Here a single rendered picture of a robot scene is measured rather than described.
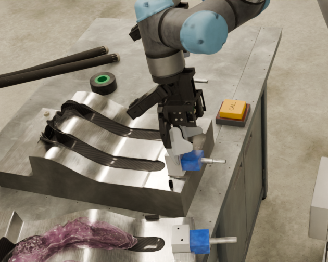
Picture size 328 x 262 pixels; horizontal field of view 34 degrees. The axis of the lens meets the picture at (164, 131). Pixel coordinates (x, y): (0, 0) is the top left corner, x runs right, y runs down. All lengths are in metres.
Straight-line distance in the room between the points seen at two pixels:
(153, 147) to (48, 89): 0.56
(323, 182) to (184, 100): 0.32
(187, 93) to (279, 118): 1.70
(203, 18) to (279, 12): 2.76
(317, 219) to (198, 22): 0.41
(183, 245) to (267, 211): 1.25
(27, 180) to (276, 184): 1.33
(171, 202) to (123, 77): 0.62
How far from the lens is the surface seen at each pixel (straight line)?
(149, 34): 1.04
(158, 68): 1.07
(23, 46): 3.79
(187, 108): 1.09
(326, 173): 1.07
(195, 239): 1.12
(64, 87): 1.75
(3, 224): 1.21
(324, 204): 1.02
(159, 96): 1.12
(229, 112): 1.46
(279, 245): 2.21
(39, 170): 1.33
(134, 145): 1.33
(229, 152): 1.40
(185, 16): 0.97
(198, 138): 1.34
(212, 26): 0.95
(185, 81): 1.08
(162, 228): 1.17
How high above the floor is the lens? 1.74
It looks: 39 degrees down
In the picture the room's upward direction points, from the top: 9 degrees counter-clockwise
